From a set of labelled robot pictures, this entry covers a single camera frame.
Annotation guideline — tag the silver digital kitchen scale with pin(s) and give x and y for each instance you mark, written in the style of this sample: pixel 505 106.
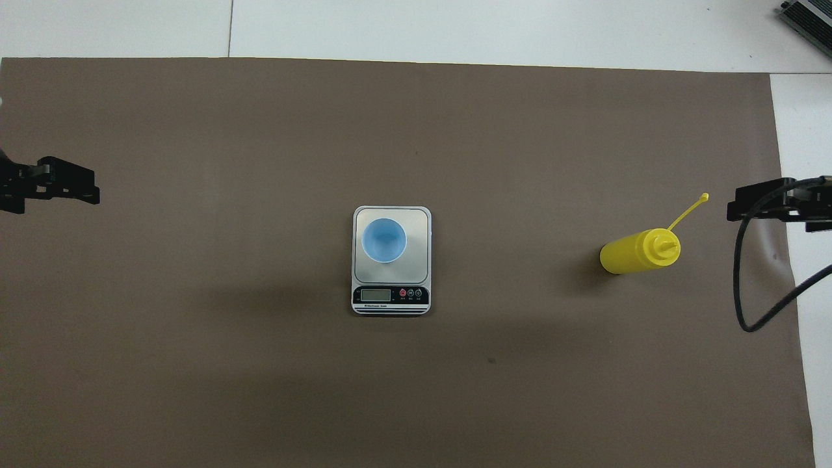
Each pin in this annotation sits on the silver digital kitchen scale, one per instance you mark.
pixel 390 296

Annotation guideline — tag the yellow squeeze bottle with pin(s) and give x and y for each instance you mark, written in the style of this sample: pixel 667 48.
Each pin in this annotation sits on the yellow squeeze bottle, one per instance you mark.
pixel 634 253

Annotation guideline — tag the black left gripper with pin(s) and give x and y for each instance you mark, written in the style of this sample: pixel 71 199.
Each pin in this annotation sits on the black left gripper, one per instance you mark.
pixel 12 185

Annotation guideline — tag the brown paper table mat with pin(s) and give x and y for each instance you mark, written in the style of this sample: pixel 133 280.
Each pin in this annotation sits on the brown paper table mat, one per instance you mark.
pixel 195 325

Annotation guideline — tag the light blue plastic cup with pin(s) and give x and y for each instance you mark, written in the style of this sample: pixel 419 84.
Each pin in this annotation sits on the light blue plastic cup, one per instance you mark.
pixel 383 240

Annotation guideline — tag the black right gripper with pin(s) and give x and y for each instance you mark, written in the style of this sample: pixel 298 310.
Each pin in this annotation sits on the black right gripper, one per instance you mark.
pixel 819 207

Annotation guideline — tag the grey metal device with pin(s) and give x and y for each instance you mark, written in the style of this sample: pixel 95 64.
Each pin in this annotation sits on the grey metal device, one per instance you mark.
pixel 812 19

